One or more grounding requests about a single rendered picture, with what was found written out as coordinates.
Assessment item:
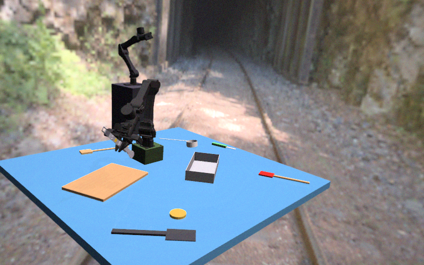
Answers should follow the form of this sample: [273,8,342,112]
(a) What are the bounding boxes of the light wooden board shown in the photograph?
[62,163,149,202]

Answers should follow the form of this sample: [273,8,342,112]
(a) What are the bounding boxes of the yellow flat disc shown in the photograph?
[169,208,187,220]

